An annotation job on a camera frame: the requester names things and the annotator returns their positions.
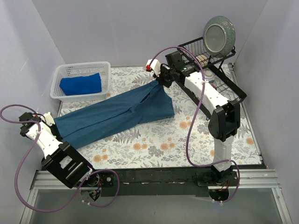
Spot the blue white porcelain bowl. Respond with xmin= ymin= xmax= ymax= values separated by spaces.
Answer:
xmin=204 ymin=69 xmax=215 ymax=84

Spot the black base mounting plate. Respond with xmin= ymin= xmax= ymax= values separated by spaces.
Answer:
xmin=79 ymin=167 xmax=242 ymax=197

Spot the white plastic basket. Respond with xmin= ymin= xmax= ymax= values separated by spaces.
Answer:
xmin=50 ymin=62 xmax=111 ymax=102

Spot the teal blue t shirt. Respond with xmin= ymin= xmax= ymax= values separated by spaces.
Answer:
xmin=54 ymin=81 xmax=175 ymax=149

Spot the cream ceramic cup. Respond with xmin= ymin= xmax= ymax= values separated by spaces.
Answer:
xmin=196 ymin=54 xmax=209 ymax=67

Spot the black wire dish rack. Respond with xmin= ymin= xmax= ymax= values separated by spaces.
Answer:
xmin=172 ymin=36 xmax=247 ymax=121

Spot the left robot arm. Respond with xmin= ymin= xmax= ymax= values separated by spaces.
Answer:
xmin=19 ymin=112 xmax=100 ymax=188

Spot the bright blue t shirt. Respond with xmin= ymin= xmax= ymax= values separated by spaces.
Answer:
xmin=59 ymin=73 xmax=102 ymax=96

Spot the aluminium frame rail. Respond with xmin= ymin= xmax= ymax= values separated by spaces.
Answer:
xmin=31 ymin=169 xmax=281 ymax=189

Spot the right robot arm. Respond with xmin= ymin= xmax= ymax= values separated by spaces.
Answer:
xmin=146 ymin=52 xmax=240 ymax=186

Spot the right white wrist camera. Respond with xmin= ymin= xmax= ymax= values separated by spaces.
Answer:
xmin=146 ymin=59 xmax=161 ymax=77

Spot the grey green plate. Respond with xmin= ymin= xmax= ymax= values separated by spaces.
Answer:
xmin=203 ymin=16 xmax=235 ymax=57

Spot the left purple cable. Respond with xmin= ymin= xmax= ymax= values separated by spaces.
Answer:
xmin=0 ymin=104 xmax=121 ymax=213

